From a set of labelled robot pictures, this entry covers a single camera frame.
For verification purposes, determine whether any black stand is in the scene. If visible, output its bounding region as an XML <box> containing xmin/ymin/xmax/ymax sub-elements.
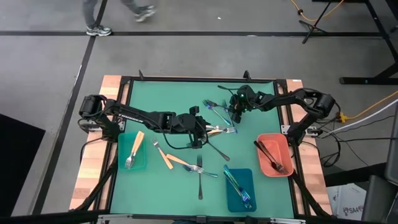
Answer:
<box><xmin>298</xmin><ymin>0</ymin><xmax>333</xmax><ymax>45</ymax></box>

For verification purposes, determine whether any iridescent fork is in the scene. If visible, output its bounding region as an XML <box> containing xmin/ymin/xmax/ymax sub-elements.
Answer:
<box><xmin>223</xmin><ymin>172</ymin><xmax>249</xmax><ymax>203</ymax></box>
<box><xmin>223</xmin><ymin>164</ymin><xmax>246</xmax><ymax>200</ymax></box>
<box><xmin>203</xmin><ymin>99</ymin><xmax>233</xmax><ymax>126</ymax></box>
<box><xmin>182</xmin><ymin>164</ymin><xmax>219</xmax><ymax>179</ymax></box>
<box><xmin>231</xmin><ymin>180</ymin><xmax>252</xmax><ymax>210</ymax></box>
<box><xmin>222</xmin><ymin>99</ymin><xmax>239</xmax><ymax>134</ymax></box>

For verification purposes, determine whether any orange plastic bin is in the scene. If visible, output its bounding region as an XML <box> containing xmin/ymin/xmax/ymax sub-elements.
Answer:
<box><xmin>256</xmin><ymin>133</ymin><xmax>295</xmax><ymax>178</ymax></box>

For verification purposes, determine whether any white cardboard box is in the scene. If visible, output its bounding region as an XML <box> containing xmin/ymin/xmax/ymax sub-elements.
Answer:
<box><xmin>326</xmin><ymin>182</ymin><xmax>368</xmax><ymax>222</ymax></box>

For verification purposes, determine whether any blue plastic bin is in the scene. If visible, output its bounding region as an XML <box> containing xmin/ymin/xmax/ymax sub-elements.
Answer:
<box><xmin>225</xmin><ymin>168</ymin><xmax>257</xmax><ymax>213</ymax></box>

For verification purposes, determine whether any yellow cable with black knot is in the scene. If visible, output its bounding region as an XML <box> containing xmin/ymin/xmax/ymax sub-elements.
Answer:
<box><xmin>290</xmin><ymin>0</ymin><xmax>346</xmax><ymax>22</ymax></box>

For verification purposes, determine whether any dark gray cabinet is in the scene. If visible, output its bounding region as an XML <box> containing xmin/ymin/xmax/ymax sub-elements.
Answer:
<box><xmin>360</xmin><ymin>102</ymin><xmax>398</xmax><ymax>224</ymax></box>

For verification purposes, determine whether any teal green table mat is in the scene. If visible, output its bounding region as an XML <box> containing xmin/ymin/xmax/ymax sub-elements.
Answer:
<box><xmin>110</xmin><ymin>80</ymin><xmax>295</xmax><ymax>218</ymax></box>

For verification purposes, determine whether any black floor mat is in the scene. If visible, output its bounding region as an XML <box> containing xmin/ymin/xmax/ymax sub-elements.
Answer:
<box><xmin>0</xmin><ymin>113</ymin><xmax>47</xmax><ymax>218</ymax></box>

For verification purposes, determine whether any black desk frame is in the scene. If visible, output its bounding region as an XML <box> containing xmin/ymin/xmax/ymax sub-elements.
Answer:
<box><xmin>312</xmin><ymin>0</ymin><xmax>398</xmax><ymax>85</ymax></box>

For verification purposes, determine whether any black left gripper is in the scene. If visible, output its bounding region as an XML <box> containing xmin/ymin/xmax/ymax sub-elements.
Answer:
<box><xmin>178</xmin><ymin>105</ymin><xmax>215</xmax><ymax>149</ymax></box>

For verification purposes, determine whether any person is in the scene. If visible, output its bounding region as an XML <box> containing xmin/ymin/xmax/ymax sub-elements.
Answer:
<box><xmin>81</xmin><ymin>0</ymin><xmax>157</xmax><ymax>37</ymax></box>

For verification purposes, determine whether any yellow extension cable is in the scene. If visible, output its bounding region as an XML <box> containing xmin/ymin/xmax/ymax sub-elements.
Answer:
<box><xmin>338</xmin><ymin>90</ymin><xmax>398</xmax><ymax>124</ymax></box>

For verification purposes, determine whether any teal plastic bin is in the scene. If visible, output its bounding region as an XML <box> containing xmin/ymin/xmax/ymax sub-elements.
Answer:
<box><xmin>117</xmin><ymin>130</ymin><xmax>148</xmax><ymax>172</ymax></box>

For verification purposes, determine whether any black floor cable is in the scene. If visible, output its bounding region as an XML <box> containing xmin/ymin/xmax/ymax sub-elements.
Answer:
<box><xmin>320</xmin><ymin>115</ymin><xmax>398</xmax><ymax>167</ymax></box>

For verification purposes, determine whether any white cable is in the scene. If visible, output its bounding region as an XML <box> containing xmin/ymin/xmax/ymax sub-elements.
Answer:
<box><xmin>322</xmin><ymin>98</ymin><xmax>398</xmax><ymax>134</ymax></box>

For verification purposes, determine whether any black table frame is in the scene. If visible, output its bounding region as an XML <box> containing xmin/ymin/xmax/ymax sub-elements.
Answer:
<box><xmin>68</xmin><ymin>70</ymin><xmax>332</xmax><ymax>224</ymax></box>

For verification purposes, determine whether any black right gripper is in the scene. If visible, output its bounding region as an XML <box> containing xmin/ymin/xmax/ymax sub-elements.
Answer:
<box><xmin>229</xmin><ymin>85</ymin><xmax>261</xmax><ymax>124</ymax></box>

